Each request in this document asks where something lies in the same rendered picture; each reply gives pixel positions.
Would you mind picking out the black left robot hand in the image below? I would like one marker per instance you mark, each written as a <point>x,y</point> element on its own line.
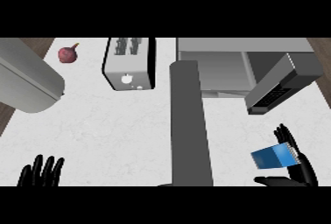
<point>42,175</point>

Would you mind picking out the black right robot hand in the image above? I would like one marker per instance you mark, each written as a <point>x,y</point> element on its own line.
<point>302,172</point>

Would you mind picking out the blue milk carton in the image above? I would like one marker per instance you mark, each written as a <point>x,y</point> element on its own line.
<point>276,157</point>

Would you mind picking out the dark grey microwave door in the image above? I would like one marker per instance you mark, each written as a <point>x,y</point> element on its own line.
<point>190,125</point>

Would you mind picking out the grey microwave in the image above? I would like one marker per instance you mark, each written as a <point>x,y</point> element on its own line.
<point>264,73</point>

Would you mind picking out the pale grey rounded appliance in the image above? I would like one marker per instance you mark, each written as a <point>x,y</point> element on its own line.
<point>27,78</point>

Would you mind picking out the red onion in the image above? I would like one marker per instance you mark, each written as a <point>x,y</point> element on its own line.
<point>67,54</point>

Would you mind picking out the silver toaster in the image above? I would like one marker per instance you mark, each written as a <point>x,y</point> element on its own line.
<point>129,65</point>

